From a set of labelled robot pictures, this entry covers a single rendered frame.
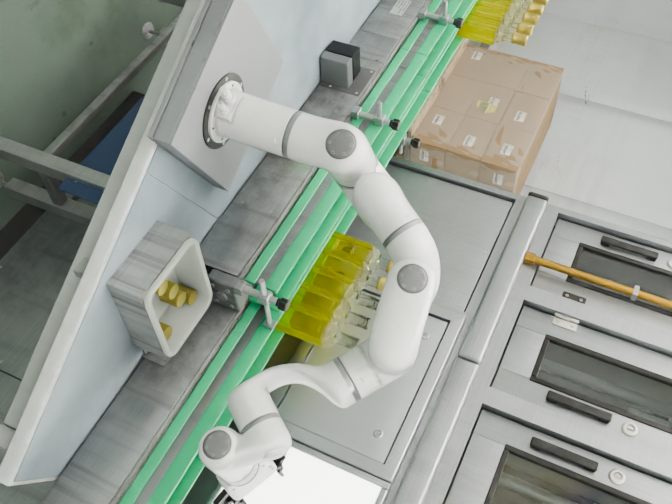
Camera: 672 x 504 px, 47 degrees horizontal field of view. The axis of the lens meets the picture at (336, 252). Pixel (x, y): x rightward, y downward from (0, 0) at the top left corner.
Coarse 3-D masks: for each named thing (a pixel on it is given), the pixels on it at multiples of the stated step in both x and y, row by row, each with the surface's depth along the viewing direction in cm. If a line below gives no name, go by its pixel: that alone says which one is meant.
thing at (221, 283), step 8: (216, 272) 167; (216, 280) 165; (224, 280) 165; (232, 280) 165; (216, 288) 167; (224, 288) 166; (232, 288) 164; (216, 296) 170; (224, 296) 167; (232, 296) 167; (240, 296) 169; (224, 304) 171; (232, 304) 170; (240, 304) 170
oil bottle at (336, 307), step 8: (304, 288) 178; (312, 288) 178; (296, 296) 177; (304, 296) 177; (312, 296) 177; (320, 296) 177; (328, 296) 177; (336, 296) 177; (304, 304) 176; (312, 304) 176; (320, 304) 175; (328, 304) 175; (336, 304) 175; (344, 304) 175; (320, 312) 175; (328, 312) 174; (336, 312) 174; (344, 312) 174; (336, 320) 175; (344, 320) 175
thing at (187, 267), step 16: (192, 240) 149; (176, 256) 146; (192, 256) 155; (176, 272) 162; (192, 272) 160; (192, 288) 165; (208, 288) 163; (160, 304) 161; (208, 304) 165; (160, 320) 162; (176, 320) 162; (192, 320) 163; (160, 336) 150; (176, 336) 160; (176, 352) 159
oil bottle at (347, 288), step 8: (312, 272) 181; (320, 272) 181; (328, 272) 181; (304, 280) 180; (312, 280) 180; (320, 280) 180; (328, 280) 180; (336, 280) 180; (344, 280) 180; (352, 280) 180; (320, 288) 179; (328, 288) 178; (336, 288) 178; (344, 288) 178; (352, 288) 178; (360, 288) 179; (344, 296) 177; (352, 296) 177; (352, 304) 179
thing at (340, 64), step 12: (336, 48) 200; (348, 48) 200; (324, 60) 198; (336, 60) 197; (348, 60) 197; (324, 72) 202; (336, 72) 200; (348, 72) 198; (336, 84) 203; (348, 84) 201
